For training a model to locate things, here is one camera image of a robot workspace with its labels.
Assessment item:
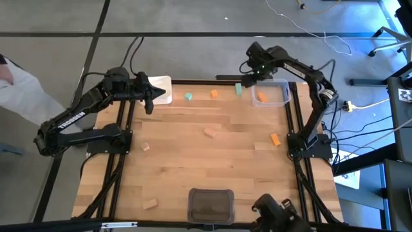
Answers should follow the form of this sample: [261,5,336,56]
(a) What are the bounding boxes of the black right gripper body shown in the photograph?
[248,59,275,81]

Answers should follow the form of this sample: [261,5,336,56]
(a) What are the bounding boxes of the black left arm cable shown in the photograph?
[129,36,145,77]
[120,36,141,68]

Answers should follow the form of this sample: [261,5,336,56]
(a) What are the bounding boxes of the white paper sheet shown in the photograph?
[333,150,361,190]

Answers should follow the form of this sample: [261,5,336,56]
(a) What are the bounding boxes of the white floor cable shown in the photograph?
[265,0,354,57]

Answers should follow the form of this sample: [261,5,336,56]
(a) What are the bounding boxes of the grey office chair base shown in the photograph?
[368,26,412,63]

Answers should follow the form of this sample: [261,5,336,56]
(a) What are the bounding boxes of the yellow floor cable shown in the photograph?
[296,0,342,15]

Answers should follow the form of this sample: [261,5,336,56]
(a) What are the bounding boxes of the black floor bar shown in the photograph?
[350,78,392,86]

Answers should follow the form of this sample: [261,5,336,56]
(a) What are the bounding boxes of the cream power cable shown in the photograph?
[353,98,391,110]

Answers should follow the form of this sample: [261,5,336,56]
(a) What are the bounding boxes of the silver bracket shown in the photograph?
[101,221,138,229]

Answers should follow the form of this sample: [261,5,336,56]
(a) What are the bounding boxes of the black white fiducial tag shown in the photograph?
[398,88,412,103]

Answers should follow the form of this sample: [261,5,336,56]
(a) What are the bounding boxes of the black diagonal beam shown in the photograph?
[331,143,397,177]

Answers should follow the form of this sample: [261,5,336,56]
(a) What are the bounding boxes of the smoky dark plastic tray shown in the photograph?
[187,188,236,226]

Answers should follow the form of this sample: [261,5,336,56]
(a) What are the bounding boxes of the black aluminium table frame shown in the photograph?
[72,79,345,226]

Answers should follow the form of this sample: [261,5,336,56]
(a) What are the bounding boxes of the white plastic bin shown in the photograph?
[138,75,173,106]

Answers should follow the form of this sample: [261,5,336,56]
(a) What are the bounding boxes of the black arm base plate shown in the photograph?
[287,133,332,159]
[86,130,133,155]

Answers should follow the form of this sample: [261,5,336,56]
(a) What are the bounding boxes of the person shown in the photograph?
[0,53,65,126]

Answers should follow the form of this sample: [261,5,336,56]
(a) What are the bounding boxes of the grey side desk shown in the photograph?
[386,61,412,164]

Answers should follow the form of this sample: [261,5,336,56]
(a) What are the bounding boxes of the clear plastic bin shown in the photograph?
[250,79,292,108]

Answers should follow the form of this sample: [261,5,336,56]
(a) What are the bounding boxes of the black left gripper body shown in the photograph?
[133,71,154,101]

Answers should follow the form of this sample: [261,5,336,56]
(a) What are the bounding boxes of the grey cabinet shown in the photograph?
[382,159,412,232]

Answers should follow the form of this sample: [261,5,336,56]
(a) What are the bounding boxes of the black crossbeam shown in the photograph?
[0,217,258,232]

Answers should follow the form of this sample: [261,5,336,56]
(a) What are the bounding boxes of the blue floor object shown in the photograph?
[0,142,25,156]

